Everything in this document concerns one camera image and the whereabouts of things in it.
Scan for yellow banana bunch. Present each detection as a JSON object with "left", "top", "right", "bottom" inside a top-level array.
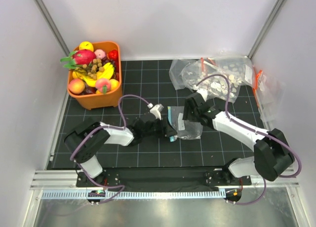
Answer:
[{"left": 83, "top": 65, "right": 115, "bottom": 87}]

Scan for pink dragon fruit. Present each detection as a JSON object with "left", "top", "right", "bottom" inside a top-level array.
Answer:
[{"left": 60, "top": 49, "right": 96, "bottom": 70}]

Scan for white slotted cable duct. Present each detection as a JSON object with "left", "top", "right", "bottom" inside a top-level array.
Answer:
[{"left": 41, "top": 189, "right": 226, "bottom": 200}]

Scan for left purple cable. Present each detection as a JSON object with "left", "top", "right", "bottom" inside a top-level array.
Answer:
[{"left": 70, "top": 94, "right": 153, "bottom": 205}]

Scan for blue zip top bag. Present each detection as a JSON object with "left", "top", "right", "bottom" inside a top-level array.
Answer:
[{"left": 167, "top": 106, "right": 203, "bottom": 142}]

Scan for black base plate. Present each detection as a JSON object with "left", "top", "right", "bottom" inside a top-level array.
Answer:
[{"left": 77, "top": 166, "right": 251, "bottom": 191}]

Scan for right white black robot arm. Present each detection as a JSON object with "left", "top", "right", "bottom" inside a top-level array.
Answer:
[{"left": 183, "top": 92, "right": 295, "bottom": 186}]

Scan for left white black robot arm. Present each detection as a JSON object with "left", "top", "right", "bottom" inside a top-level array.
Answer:
[{"left": 64, "top": 115, "right": 177, "bottom": 188}]

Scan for orange peach in basket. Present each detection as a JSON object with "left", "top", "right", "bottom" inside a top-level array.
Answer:
[{"left": 68, "top": 78, "right": 85, "bottom": 94}]

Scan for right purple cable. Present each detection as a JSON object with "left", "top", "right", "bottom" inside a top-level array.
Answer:
[{"left": 196, "top": 74, "right": 302, "bottom": 205}]

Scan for small yellow orange fruit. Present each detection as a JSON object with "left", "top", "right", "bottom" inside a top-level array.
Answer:
[{"left": 110, "top": 79, "right": 119, "bottom": 90}]

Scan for orange plastic fruit basket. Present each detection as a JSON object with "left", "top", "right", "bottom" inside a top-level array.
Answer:
[{"left": 67, "top": 41, "right": 123, "bottom": 110}]

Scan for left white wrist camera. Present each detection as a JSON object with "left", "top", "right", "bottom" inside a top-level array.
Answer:
[{"left": 147, "top": 103, "right": 164, "bottom": 120}]

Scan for pink round fruit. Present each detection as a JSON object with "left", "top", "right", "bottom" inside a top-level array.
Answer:
[{"left": 94, "top": 49, "right": 107, "bottom": 59}]

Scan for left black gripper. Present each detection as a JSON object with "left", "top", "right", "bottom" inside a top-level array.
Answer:
[{"left": 142, "top": 116, "right": 177, "bottom": 139}]

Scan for purple cable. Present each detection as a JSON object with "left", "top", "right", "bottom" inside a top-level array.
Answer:
[
  {"left": 70, "top": 94, "right": 153, "bottom": 205},
  {"left": 196, "top": 74, "right": 302, "bottom": 205}
]

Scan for clear bag of coins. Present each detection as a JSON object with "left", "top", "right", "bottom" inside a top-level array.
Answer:
[{"left": 180, "top": 55, "right": 256, "bottom": 103}]

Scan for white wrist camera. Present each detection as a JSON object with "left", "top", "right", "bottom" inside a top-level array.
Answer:
[
  {"left": 147, "top": 103, "right": 164, "bottom": 120},
  {"left": 193, "top": 85, "right": 208, "bottom": 101}
]

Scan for yellow red mango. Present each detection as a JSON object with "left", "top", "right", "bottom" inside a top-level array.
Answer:
[{"left": 79, "top": 41, "right": 94, "bottom": 52}]

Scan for crumpled empty clear bag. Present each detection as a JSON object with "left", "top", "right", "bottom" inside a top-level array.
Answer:
[{"left": 169, "top": 59, "right": 196, "bottom": 90}]

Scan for dark purple grapes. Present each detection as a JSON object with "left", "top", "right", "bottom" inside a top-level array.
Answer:
[{"left": 101, "top": 57, "right": 119, "bottom": 73}]

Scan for brown longan cluster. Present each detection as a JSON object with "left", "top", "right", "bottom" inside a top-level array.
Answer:
[{"left": 82, "top": 58, "right": 103, "bottom": 80}]

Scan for orange zip clear bags stack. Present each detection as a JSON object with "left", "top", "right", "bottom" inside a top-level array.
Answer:
[{"left": 252, "top": 66, "right": 285, "bottom": 123}]

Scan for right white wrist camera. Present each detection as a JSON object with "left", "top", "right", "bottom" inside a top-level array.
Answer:
[{"left": 193, "top": 85, "right": 208, "bottom": 101}]

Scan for pink peach with leaf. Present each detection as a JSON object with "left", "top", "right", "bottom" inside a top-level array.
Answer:
[{"left": 95, "top": 78, "right": 112, "bottom": 94}]

